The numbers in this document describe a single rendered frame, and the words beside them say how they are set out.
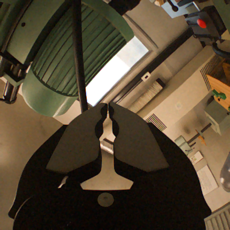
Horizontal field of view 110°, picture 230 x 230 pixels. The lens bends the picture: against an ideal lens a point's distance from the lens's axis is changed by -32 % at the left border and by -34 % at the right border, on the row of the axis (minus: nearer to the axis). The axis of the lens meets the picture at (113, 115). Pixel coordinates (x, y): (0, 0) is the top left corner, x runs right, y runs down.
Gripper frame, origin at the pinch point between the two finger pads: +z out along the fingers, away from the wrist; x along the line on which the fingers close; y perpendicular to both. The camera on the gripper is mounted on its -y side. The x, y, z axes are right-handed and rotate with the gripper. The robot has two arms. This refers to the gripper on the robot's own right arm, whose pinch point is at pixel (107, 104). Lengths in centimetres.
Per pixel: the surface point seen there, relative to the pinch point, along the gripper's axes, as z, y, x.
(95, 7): 13.6, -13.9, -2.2
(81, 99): 7.6, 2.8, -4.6
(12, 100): 21.0, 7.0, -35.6
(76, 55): 7.6, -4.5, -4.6
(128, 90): 146, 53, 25
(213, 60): 126, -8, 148
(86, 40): 14.2, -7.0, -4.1
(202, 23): 17.3, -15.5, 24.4
